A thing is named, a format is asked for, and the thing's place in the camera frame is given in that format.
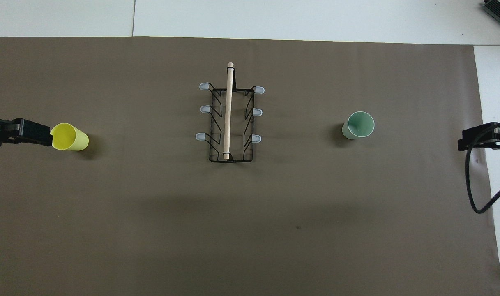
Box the pale green plastic cup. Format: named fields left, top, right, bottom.
left=342, top=111, right=375, bottom=140

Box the yellow plastic cup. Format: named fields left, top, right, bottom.
left=50, top=123, right=89, bottom=151

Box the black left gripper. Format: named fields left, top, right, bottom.
left=0, top=117, right=53, bottom=147

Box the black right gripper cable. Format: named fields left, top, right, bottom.
left=465, top=120, right=500, bottom=214

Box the brown table mat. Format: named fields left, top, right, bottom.
left=0, top=36, right=500, bottom=296

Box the black wire cup rack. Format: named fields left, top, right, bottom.
left=196, top=62, right=265, bottom=163

